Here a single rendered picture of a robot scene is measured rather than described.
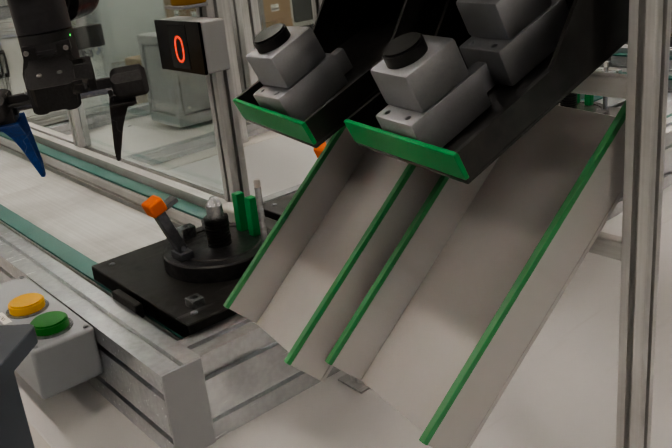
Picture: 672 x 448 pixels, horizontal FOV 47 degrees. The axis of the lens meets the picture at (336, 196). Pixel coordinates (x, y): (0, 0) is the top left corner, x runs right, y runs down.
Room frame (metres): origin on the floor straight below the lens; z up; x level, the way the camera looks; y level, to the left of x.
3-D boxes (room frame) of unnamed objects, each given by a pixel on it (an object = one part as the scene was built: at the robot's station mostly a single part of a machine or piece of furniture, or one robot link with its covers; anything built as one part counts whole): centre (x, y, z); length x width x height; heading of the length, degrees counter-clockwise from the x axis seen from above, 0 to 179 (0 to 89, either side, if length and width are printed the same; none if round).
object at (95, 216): (1.13, 0.32, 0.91); 0.84 x 0.28 x 0.10; 39
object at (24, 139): (0.84, 0.34, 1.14); 0.06 x 0.04 x 0.07; 14
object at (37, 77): (0.80, 0.27, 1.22); 0.07 x 0.07 x 0.06; 15
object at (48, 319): (0.76, 0.32, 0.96); 0.04 x 0.04 x 0.02
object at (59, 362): (0.82, 0.37, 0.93); 0.21 x 0.07 x 0.06; 39
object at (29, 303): (0.82, 0.37, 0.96); 0.04 x 0.04 x 0.02
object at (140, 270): (0.89, 0.15, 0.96); 0.24 x 0.24 x 0.02; 39
